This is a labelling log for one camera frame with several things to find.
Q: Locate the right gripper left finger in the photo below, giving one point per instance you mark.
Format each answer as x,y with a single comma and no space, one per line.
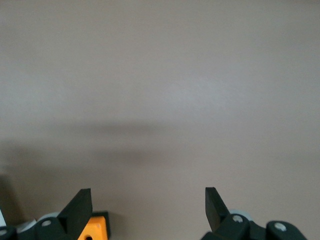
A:
77,212

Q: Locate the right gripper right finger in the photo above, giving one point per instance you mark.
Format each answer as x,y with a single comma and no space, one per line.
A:
215,212

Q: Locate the orange box with hole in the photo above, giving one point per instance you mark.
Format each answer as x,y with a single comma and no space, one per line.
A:
96,226

